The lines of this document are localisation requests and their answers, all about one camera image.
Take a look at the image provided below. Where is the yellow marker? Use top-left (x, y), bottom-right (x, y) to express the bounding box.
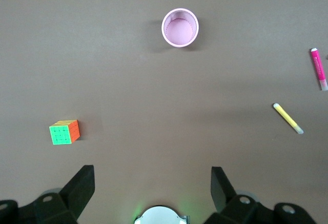
top-left (272, 103), bottom-right (304, 135)

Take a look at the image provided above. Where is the brown table mat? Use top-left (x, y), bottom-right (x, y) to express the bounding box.
top-left (0, 0), bottom-right (328, 224)

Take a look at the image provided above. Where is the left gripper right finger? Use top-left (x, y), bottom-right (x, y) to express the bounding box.
top-left (203, 167), bottom-right (318, 224)

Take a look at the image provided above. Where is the multicolour puzzle cube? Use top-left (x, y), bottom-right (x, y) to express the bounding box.
top-left (49, 119), bottom-right (81, 146)

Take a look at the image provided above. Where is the pink ribbed cup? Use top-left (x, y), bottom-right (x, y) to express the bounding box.
top-left (161, 8), bottom-right (200, 48)

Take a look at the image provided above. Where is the pink marker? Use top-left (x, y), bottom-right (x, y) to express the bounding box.
top-left (309, 47), bottom-right (328, 91)

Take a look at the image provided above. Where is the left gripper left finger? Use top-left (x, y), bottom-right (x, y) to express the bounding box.
top-left (0, 165), bottom-right (96, 224)

